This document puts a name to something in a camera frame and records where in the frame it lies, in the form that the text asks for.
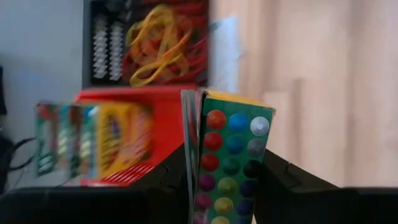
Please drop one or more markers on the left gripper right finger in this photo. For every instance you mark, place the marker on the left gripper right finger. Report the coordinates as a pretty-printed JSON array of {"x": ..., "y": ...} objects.
[{"x": 311, "y": 205}]

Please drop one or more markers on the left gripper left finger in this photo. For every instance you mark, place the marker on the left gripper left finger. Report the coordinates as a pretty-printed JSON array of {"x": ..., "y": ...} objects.
[{"x": 93, "y": 205}]

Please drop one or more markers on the red plastic basket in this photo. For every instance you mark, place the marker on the red plastic basket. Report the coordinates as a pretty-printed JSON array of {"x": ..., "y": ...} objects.
[{"x": 168, "y": 124}]

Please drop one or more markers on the black plastic basket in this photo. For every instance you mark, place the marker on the black plastic basket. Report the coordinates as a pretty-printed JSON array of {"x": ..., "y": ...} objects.
[{"x": 87, "y": 46}]

